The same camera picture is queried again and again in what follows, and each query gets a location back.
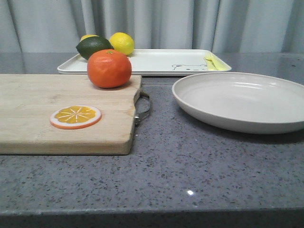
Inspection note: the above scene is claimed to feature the orange mandarin fruit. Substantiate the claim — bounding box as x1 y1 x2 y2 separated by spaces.
87 49 132 88

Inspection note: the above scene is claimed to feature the beige round plate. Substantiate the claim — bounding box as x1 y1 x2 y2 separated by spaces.
172 72 304 134

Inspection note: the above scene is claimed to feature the white rectangular bear tray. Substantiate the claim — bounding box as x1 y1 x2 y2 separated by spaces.
57 48 232 76

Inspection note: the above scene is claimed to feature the orange slice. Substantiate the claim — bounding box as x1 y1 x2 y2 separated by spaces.
50 105 102 130

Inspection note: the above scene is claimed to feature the yellow plastic fork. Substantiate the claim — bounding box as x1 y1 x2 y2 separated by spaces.
204 54 217 71

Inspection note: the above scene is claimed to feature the yellow plastic spoon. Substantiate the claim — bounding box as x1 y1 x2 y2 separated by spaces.
210 53 231 71

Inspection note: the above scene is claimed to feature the green lime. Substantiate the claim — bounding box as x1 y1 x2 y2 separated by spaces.
76 36 114 60

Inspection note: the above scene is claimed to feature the yellow lemon behind lime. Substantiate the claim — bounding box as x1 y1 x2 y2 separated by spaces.
80 34 98 41

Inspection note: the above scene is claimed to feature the wooden cutting board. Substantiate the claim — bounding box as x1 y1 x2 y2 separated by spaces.
0 74 142 155

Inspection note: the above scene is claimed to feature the grey curtain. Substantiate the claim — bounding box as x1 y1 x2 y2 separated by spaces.
0 0 304 53

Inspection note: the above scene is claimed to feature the metal cutting board handle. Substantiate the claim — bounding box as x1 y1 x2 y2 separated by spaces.
134 90 152 126

